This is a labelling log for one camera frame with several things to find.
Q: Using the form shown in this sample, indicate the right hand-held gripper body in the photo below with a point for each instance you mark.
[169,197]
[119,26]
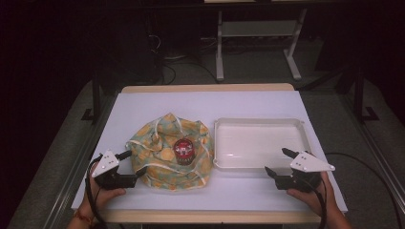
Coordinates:
[307,163]

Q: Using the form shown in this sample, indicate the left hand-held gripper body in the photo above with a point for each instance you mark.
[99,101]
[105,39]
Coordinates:
[110,173]

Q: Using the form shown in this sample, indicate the white plastic tray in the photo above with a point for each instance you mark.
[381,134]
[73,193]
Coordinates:
[258,143]

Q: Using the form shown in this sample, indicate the red patterned can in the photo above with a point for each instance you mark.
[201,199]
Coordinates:
[183,152]

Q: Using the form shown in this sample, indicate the person's left hand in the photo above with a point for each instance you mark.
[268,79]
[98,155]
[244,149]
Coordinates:
[103,197]

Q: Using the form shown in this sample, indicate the person's right hand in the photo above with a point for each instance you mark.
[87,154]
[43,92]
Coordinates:
[318,200]

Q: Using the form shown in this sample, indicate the black metal stand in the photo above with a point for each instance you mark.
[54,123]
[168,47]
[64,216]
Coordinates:
[96,98]
[359,95]

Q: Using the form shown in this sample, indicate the white table mat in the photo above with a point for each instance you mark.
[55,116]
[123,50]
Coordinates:
[191,105]

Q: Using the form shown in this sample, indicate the white metal stand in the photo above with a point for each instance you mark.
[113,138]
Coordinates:
[219,63]

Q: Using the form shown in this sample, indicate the aluminium frame rail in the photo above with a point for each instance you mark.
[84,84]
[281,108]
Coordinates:
[371,143]
[65,194]

